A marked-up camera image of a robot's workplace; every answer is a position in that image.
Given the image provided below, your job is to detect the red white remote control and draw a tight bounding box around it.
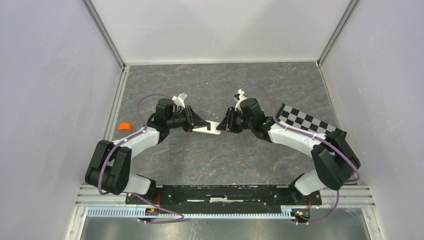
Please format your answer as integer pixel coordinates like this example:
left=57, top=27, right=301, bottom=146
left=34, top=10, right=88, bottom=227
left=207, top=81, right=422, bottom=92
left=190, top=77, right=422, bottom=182
left=192, top=120, right=221, bottom=135

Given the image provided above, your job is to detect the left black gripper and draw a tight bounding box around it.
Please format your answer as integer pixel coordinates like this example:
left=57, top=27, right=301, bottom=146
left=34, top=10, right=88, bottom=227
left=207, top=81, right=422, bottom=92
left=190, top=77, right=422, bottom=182
left=167, top=105, right=211, bottom=133

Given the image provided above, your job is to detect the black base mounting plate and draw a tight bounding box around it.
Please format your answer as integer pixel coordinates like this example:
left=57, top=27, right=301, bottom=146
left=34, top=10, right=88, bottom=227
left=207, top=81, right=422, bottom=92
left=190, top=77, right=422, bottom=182
left=143, top=184, right=322, bottom=214

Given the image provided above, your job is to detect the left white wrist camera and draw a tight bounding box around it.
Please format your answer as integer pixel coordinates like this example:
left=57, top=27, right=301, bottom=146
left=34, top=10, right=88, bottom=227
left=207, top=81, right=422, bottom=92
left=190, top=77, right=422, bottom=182
left=172, top=92, right=188, bottom=109

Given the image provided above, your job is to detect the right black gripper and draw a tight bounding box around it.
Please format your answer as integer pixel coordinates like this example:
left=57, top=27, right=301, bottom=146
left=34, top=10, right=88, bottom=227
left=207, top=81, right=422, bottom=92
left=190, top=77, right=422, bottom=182
left=216, top=107, right=254, bottom=134

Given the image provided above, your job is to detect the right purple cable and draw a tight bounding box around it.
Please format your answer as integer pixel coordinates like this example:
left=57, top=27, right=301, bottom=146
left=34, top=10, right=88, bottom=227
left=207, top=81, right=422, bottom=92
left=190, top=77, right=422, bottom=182
left=243, top=84, right=362, bottom=226

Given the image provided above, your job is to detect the black white checkerboard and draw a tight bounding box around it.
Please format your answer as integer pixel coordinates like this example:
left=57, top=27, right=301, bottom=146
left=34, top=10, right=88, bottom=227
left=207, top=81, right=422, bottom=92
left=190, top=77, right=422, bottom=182
left=276, top=103, right=347, bottom=136

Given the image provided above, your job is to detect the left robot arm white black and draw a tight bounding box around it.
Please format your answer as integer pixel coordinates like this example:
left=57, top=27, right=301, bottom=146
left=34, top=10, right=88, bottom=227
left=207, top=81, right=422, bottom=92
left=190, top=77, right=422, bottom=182
left=84, top=96, right=214, bottom=204

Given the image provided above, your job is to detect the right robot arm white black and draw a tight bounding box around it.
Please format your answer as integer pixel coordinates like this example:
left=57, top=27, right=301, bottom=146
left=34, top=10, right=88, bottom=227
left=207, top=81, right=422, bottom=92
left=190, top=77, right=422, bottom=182
left=217, top=98, right=360, bottom=204

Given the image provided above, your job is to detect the purple cable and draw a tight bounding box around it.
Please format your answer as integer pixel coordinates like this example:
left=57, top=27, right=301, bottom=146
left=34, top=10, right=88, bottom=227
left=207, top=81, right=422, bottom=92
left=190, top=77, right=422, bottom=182
left=243, top=84, right=362, bottom=226
left=97, top=93, right=176, bottom=196

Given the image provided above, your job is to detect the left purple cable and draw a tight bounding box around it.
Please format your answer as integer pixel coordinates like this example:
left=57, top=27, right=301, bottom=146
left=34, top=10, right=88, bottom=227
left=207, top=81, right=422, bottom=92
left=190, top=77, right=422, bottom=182
left=97, top=93, right=176, bottom=196

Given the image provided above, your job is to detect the orange tape roll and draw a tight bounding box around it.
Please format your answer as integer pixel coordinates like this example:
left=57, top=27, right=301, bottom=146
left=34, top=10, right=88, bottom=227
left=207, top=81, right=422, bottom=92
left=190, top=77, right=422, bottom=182
left=118, top=122, right=134, bottom=133

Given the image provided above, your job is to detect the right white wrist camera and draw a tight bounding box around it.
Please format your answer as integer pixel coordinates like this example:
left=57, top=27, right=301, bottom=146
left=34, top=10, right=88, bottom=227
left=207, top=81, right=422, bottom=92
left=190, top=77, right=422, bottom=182
left=234, top=89, right=247, bottom=112

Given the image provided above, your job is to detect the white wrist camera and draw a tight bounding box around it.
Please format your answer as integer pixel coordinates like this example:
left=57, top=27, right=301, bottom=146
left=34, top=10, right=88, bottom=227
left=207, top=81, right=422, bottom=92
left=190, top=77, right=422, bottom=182
left=172, top=92, right=188, bottom=109
left=234, top=89, right=247, bottom=112

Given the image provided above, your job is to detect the grey slotted cable duct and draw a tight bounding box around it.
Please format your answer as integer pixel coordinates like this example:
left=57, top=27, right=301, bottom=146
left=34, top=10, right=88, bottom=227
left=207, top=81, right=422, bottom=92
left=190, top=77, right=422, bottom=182
left=87, top=206, right=295, bottom=220

